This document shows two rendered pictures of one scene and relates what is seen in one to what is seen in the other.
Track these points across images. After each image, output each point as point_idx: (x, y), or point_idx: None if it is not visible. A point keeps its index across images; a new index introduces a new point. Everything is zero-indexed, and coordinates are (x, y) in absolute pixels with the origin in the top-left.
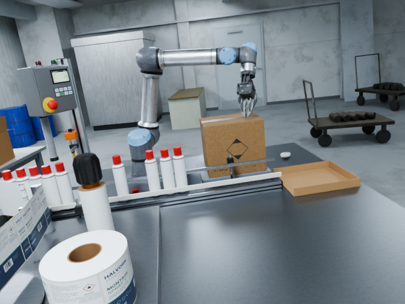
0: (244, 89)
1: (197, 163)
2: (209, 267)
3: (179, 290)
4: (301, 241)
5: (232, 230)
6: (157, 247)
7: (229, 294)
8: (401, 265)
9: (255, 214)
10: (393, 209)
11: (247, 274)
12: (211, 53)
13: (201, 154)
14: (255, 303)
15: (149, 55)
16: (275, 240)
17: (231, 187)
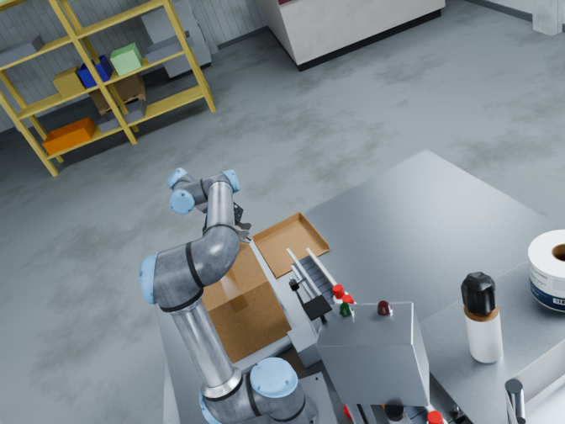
0: (239, 211)
1: None
2: (467, 263)
3: (504, 268)
4: (407, 228)
5: (407, 271)
6: None
7: (489, 242)
8: (414, 188)
9: (372, 265)
10: (342, 198)
11: (462, 241)
12: (229, 188)
13: (166, 401)
14: (488, 229)
15: (233, 237)
16: (411, 241)
17: None
